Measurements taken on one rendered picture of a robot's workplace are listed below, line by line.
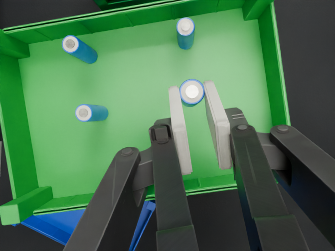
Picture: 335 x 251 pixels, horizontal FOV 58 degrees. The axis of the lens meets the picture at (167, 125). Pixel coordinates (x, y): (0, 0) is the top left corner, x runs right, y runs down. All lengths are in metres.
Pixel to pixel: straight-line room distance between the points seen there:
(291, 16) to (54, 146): 0.65
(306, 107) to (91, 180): 0.58
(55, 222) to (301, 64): 0.74
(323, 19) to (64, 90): 0.66
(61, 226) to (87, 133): 0.52
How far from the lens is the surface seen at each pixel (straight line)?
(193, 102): 0.21
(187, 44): 0.34
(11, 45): 0.38
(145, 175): 0.15
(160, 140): 0.15
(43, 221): 0.89
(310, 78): 0.83
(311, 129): 0.83
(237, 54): 0.37
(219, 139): 0.16
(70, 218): 0.86
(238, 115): 0.18
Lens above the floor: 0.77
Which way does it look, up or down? 86 degrees down
